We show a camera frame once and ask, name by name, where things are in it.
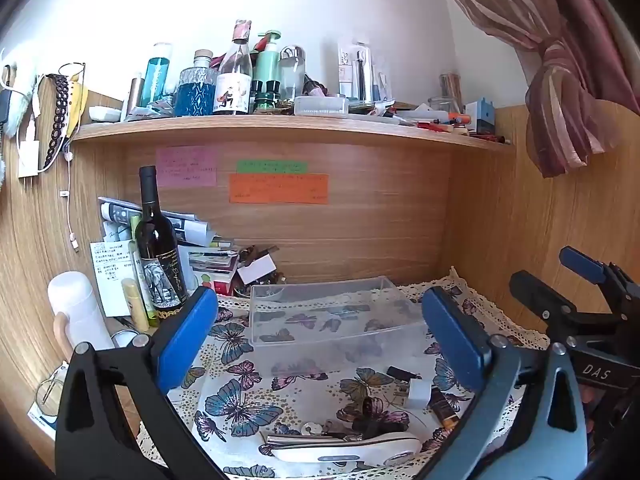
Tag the green paper note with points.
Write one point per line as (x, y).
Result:
(270, 167)

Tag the tall blue liquid bottle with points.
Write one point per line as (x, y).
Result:
(156, 77)

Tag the square blue glass bottle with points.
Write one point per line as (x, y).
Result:
(195, 95)

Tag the clear bottle with white label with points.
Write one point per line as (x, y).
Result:
(232, 95)

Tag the butterfly print tablecloth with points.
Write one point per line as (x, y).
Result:
(310, 390)

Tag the blue plastic block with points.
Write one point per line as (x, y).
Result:
(481, 115)

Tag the wooden shelf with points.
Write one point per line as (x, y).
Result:
(280, 130)

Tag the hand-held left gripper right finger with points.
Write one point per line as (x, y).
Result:
(452, 340)

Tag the black hair clip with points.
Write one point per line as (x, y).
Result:
(372, 420)

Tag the dark wine bottle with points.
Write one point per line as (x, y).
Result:
(157, 245)

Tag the white handwritten paper sheet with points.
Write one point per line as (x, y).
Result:
(110, 280)

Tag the clear plastic case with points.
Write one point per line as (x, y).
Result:
(320, 106)

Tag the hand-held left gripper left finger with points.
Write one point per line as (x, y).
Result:
(187, 340)

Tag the white card with clip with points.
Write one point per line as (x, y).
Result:
(257, 270)

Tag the clear plastic storage box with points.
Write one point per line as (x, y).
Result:
(350, 290)

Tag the clear blister packages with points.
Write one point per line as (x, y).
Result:
(360, 72)

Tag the orange paper note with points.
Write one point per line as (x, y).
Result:
(277, 189)

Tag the clear jar with metal clasp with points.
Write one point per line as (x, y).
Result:
(291, 77)

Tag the silver metal cylinder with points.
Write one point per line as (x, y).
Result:
(134, 97)

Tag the stack of papers and booklets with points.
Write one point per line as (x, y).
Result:
(200, 260)

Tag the yellow glue stick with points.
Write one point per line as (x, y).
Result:
(135, 305)

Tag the glass jar with sticks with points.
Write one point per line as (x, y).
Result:
(450, 92)

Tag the dark brown lipstick tube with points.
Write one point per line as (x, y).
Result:
(442, 407)

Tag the dark green ink bottle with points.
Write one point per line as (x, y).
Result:
(265, 96)

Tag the white thermos cup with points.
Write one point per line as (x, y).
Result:
(80, 310)

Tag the white charger plug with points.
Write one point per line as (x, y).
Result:
(417, 394)

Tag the white handheld massager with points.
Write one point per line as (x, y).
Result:
(350, 449)

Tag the pink paper note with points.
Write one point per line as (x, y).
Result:
(186, 166)

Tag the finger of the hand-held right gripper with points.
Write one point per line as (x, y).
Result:
(580, 261)
(537, 297)

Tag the pile of pens and stationery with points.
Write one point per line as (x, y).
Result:
(430, 122)

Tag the pink striped curtain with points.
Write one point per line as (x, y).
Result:
(560, 85)

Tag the white power adapter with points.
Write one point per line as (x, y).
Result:
(29, 159)

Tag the green pump bottle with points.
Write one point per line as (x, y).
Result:
(267, 62)

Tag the round metal lid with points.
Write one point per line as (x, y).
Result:
(124, 338)

